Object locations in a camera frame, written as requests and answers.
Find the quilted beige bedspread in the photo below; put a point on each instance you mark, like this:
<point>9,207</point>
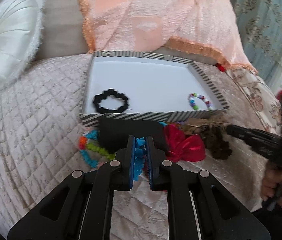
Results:
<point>39,132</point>

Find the peach fringed blanket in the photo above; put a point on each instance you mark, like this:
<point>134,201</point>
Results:
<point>203,27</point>

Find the black velvet pouch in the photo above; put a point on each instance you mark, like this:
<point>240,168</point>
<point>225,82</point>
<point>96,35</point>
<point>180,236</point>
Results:
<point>114,133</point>

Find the black velvet scrunchie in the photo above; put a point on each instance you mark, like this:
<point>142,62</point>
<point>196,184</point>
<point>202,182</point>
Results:
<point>110,102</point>

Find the striped black white box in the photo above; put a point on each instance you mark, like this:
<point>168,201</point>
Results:
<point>160,87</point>

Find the small red object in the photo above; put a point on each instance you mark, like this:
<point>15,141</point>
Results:
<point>220,67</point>

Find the teal damask curtain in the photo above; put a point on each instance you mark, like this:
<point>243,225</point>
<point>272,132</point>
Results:
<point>260,26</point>

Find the beige upholstered headboard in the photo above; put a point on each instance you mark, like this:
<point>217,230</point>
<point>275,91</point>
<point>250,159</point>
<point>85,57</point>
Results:
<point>62,33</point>

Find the red satin bow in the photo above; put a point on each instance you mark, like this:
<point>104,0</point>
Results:
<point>183,147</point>

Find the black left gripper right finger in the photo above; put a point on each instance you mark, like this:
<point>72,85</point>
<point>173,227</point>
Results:
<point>199,206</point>

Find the dark brown scrunchie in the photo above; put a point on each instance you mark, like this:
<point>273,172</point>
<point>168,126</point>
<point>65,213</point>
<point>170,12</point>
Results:
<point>213,141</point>

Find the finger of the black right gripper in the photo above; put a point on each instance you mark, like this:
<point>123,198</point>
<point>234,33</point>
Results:
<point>263,143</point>

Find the round white satin cushion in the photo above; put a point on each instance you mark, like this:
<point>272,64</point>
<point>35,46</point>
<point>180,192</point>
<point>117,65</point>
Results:
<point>21,23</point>

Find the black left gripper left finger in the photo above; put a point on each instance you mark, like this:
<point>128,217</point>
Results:
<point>80,206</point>

